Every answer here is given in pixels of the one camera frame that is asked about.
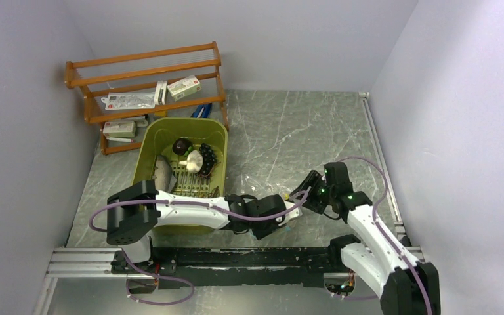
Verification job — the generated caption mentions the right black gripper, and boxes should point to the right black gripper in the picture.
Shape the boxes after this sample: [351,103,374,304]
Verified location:
[294,170,335,214]

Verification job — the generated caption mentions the dark fake grape bunch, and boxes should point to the dark fake grape bunch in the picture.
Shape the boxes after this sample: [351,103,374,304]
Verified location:
[199,143,217,177]

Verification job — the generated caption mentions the white fake mushroom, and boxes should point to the white fake mushroom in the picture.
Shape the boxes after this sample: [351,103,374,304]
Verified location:
[178,150,203,173]

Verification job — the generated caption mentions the dark fake mangosteen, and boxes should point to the dark fake mangosteen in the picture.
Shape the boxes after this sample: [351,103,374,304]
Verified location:
[172,138,194,156]

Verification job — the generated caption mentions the olive green plastic bin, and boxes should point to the olive green plastic bin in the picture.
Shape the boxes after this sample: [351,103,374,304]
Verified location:
[131,117,230,236]

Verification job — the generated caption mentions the clear zip top bag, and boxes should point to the clear zip top bag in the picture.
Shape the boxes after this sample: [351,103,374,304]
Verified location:
[276,190,308,228]

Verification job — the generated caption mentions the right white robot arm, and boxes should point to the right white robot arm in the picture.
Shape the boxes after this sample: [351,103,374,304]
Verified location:
[292,162,441,314]

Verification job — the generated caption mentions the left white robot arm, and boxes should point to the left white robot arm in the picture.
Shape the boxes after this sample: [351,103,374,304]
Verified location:
[106,180,301,273]

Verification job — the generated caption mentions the blue stapler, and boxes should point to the blue stapler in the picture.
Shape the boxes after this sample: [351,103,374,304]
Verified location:
[191,103,213,118]

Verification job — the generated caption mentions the white green box on shelf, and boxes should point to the white green box on shelf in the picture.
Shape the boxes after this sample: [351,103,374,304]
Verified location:
[167,75,201,100]

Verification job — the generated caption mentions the small white upright box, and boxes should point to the small white upright box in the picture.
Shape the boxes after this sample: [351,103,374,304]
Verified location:
[154,81,168,106]

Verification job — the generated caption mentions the white box lower shelf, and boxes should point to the white box lower shelf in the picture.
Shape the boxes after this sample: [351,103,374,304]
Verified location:
[102,121,137,137]

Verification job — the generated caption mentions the clear blister pack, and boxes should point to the clear blister pack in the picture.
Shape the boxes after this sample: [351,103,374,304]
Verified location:
[101,93,155,110]

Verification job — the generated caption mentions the orange wooden shelf rack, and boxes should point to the orange wooden shelf rack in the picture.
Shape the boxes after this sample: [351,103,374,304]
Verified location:
[64,41,229,155]

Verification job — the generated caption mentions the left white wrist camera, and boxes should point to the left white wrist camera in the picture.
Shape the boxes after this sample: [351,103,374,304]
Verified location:
[283,201,303,223]

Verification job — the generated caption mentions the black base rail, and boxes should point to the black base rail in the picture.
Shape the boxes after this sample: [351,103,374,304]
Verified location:
[136,246,350,288]

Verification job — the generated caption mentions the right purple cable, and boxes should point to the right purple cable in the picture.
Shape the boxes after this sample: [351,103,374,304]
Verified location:
[337,156,433,315]

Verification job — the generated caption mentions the aluminium frame rail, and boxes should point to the aluminium frame rail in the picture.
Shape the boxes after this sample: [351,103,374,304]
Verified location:
[46,248,117,278]

